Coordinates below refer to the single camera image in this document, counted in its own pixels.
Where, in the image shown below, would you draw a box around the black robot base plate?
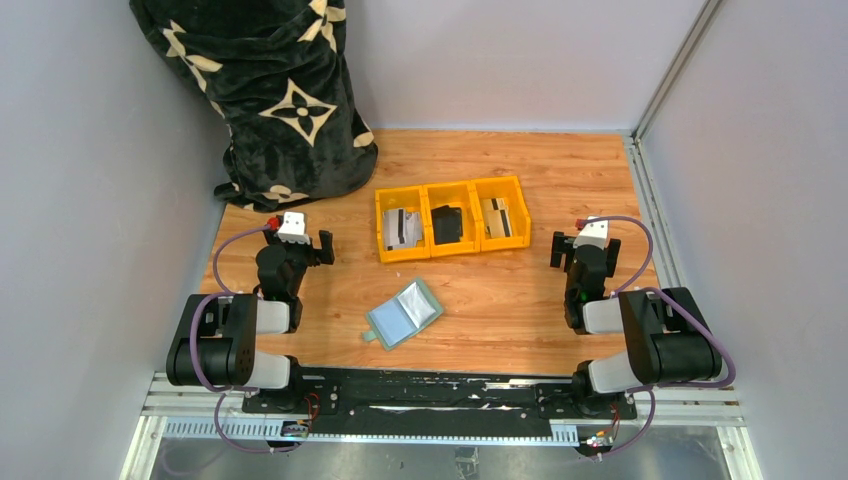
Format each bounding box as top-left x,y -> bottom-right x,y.
241,367 -> 637,440

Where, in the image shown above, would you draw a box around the black card in bin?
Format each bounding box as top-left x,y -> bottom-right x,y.
431,205 -> 463,245

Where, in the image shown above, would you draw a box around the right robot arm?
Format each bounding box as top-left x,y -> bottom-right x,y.
550,231 -> 724,415

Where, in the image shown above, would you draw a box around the beige card in bin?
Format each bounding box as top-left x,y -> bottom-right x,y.
481,197 -> 512,239

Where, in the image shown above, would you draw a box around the white cards in bin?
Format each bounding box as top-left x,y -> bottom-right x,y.
382,208 -> 424,251

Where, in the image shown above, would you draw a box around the aluminium frame rail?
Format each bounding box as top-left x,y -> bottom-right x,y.
625,0 -> 727,144

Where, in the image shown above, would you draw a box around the yellow bin with black card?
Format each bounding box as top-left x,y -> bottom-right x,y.
424,181 -> 482,257

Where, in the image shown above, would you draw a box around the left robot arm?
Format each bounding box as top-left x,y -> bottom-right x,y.
165,212 -> 335,415

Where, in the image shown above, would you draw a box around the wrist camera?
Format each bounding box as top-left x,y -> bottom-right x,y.
573,216 -> 609,249
265,211 -> 308,243

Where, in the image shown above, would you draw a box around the yellow bin with white cards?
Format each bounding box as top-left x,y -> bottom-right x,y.
375,185 -> 430,264

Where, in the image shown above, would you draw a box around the black floral blanket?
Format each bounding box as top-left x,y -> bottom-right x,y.
129,0 -> 378,212

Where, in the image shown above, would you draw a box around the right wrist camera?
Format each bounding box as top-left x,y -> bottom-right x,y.
573,216 -> 609,249

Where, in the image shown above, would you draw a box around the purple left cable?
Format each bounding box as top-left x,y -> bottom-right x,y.
189,223 -> 303,455

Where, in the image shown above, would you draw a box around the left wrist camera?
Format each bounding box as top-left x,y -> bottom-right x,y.
265,211 -> 308,243

